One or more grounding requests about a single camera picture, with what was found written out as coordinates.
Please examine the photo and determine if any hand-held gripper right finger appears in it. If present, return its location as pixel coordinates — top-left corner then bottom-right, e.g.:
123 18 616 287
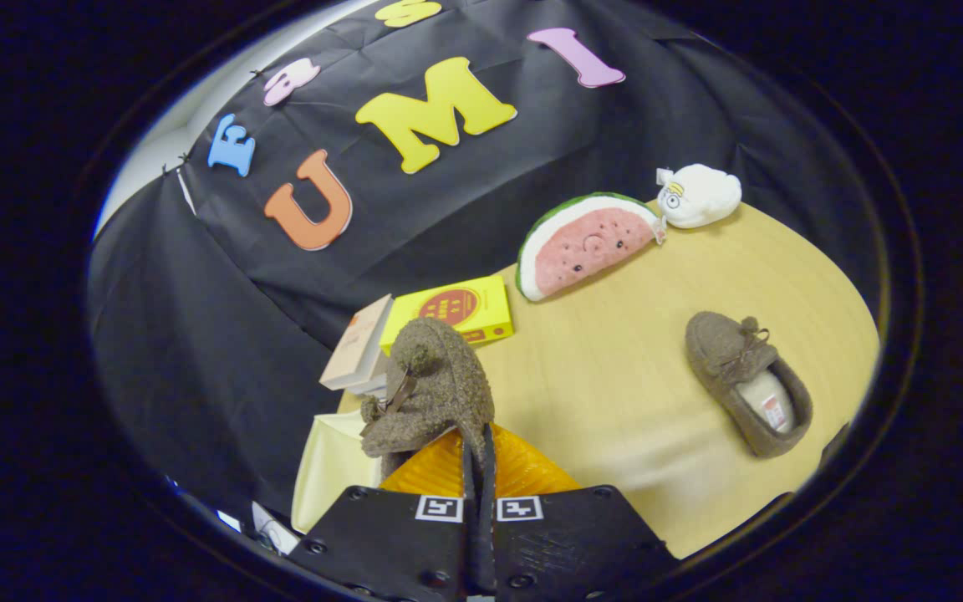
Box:
480 423 681 601

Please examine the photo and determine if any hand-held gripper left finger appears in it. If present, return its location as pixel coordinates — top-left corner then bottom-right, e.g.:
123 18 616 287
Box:
288 426 477 602

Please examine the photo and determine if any beige storage box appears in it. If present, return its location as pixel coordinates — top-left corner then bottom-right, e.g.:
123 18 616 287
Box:
291 410 387 534

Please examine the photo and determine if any brown fuzzy slipper shoe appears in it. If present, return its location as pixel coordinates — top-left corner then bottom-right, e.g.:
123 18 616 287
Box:
685 311 814 459
359 317 496 482

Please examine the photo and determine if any yellow book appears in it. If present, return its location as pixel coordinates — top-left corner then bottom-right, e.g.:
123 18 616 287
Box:
380 275 514 355

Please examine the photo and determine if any watermelon plush toy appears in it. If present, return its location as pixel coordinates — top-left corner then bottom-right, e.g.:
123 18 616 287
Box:
516 192 666 303

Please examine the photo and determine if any white plush toy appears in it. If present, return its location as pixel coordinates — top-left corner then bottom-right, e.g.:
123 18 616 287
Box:
656 164 743 229

